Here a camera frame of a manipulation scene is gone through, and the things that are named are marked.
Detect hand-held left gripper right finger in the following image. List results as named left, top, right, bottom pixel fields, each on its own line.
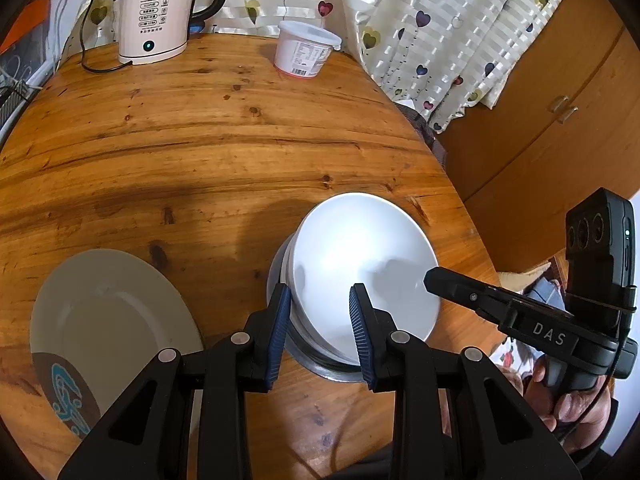
left=348, top=283, right=583, bottom=480

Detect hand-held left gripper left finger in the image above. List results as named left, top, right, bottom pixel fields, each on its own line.
left=57, top=283, right=292, bottom=480

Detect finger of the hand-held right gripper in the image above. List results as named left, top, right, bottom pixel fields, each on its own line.
left=423, top=266, right=521, bottom=333

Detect stainless steel bowl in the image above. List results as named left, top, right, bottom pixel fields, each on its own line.
left=265, top=240, right=368, bottom=384

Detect grey plate with blue pattern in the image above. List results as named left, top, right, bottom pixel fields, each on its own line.
left=29, top=248, right=206, bottom=442

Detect person's right hand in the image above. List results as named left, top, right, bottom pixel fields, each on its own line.
left=531, top=359, right=617, bottom=442

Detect colourful printed cloth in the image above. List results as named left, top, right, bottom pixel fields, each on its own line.
left=492, top=255, right=571, bottom=377

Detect wooden cabinet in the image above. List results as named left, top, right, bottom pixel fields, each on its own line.
left=439, top=0, right=640, bottom=273

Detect dark patterned cloth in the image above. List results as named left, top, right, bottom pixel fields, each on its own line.
left=399, top=102, right=452, bottom=172

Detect cream curtain with heart print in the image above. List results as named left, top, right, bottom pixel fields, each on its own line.
left=65, top=0, right=583, bottom=134

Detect white plastic yogurt tub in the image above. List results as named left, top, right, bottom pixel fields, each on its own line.
left=273, top=20, right=344, bottom=80

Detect white electric kettle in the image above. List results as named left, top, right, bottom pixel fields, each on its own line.
left=118, top=0, right=237, bottom=66

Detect grey zigzag patterned box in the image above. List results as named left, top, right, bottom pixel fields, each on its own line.
left=0, top=78, right=31, bottom=111

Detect orange lidded storage box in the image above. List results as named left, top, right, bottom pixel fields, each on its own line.
left=0, top=0, right=68, bottom=86

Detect black kettle power cord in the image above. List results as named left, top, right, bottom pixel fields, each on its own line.
left=80, top=0, right=133, bottom=74

